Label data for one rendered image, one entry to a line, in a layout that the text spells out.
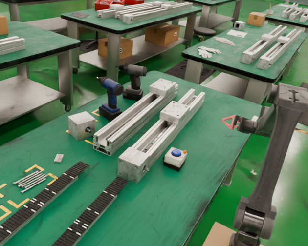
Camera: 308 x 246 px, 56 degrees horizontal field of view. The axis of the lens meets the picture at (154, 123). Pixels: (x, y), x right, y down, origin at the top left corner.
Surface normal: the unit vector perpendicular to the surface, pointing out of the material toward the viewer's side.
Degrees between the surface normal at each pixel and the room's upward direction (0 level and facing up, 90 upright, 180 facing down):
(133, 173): 90
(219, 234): 1
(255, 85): 90
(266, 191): 72
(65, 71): 90
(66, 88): 90
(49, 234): 0
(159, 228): 0
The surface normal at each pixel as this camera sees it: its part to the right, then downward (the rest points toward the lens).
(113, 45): -0.51, 0.40
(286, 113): -0.30, 0.17
